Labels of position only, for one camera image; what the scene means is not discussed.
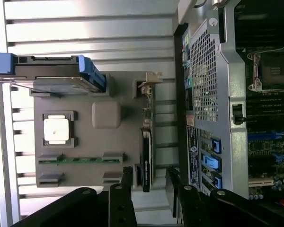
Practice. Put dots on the silver CPU chip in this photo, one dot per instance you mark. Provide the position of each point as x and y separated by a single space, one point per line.
56 130

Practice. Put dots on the open grey PC case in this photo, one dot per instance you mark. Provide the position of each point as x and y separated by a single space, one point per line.
236 71

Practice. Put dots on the CPU socket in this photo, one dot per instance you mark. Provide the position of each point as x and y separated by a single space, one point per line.
274 71

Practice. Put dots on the hard disk with blue carrier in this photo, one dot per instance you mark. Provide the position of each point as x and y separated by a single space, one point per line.
49 68

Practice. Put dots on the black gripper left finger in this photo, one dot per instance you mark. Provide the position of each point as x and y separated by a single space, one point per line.
123 208

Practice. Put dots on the green RAM stick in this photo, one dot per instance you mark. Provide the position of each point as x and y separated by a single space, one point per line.
85 160

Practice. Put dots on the long PCIe expansion slot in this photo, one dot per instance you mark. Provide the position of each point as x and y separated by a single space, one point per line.
262 136

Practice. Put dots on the grey plastic parts rack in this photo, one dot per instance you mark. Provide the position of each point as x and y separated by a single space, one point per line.
85 142

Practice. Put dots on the blue card retention clip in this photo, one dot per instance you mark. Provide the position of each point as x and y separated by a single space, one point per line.
218 183
213 162
216 146

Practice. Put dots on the green motherboard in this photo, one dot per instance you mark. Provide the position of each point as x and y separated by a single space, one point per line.
258 146

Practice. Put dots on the white PCI expansion slot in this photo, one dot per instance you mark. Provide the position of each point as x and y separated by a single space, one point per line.
260 182

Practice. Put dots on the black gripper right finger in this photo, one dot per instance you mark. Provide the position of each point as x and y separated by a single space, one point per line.
189 208

